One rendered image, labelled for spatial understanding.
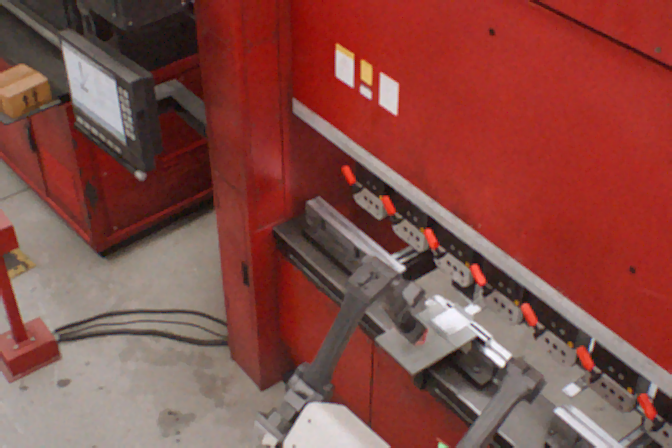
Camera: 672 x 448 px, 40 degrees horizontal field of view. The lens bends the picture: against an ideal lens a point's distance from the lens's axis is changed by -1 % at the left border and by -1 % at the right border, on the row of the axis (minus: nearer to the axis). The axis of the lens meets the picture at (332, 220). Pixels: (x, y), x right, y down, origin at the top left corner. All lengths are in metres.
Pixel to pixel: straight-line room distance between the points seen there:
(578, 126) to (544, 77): 0.14
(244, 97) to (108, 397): 1.62
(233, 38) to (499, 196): 1.01
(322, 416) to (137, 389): 2.04
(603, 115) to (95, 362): 2.77
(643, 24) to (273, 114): 1.55
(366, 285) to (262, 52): 1.11
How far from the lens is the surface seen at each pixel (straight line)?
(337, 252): 3.33
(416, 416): 3.22
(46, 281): 4.75
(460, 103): 2.52
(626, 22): 2.04
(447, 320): 2.97
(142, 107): 3.06
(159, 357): 4.26
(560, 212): 2.39
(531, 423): 2.90
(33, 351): 4.27
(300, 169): 3.42
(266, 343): 3.87
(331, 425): 2.19
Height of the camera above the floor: 3.11
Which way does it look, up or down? 39 degrees down
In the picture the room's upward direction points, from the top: straight up
